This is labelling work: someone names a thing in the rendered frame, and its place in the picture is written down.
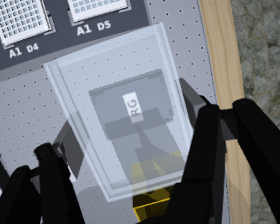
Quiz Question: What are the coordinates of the yellow open-top bin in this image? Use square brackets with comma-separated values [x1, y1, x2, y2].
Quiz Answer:
[132, 185, 173, 222]

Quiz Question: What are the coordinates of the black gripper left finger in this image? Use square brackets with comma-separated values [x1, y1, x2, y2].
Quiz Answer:
[0, 120, 85, 224]

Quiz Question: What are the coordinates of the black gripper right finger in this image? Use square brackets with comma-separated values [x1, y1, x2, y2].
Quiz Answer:
[162, 77, 280, 224]

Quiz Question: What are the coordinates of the light grey base plate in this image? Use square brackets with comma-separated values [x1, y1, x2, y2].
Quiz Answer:
[0, 0, 218, 224]

